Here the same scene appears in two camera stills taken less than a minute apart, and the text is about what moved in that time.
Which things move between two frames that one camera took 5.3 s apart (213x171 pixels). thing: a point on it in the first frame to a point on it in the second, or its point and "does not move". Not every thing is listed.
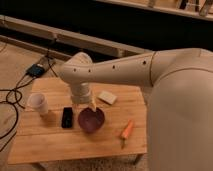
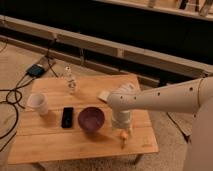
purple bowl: [91, 121] does not move
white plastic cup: [37, 102] does not move
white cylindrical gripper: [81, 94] to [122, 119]
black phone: [67, 118] does not move
